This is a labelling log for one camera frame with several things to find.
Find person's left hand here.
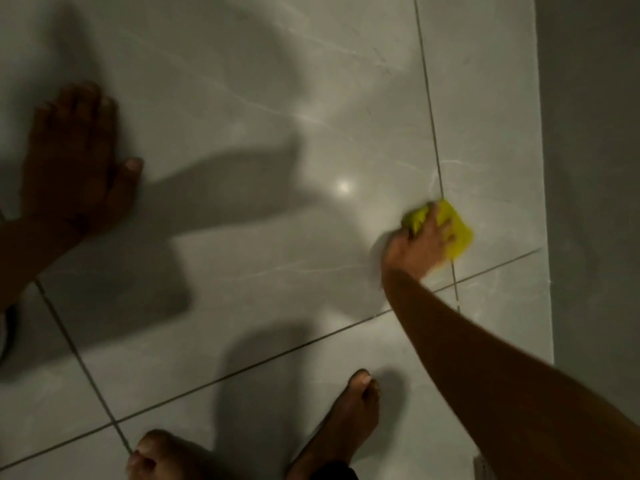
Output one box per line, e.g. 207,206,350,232
19,82,145,239

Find person's right hand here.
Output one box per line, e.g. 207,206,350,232
382,202,458,281

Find yellow cleaning cloth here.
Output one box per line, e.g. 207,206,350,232
403,199,474,262

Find person's right forearm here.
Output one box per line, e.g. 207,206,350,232
382,267,640,480

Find person's left forearm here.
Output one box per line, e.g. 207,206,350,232
0,215,87,311

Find person's right foot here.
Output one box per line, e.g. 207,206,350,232
286,369,381,480

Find person's foot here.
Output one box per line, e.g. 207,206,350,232
125,429,213,480
286,369,381,480

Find person's left foot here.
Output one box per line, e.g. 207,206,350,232
125,429,213,480

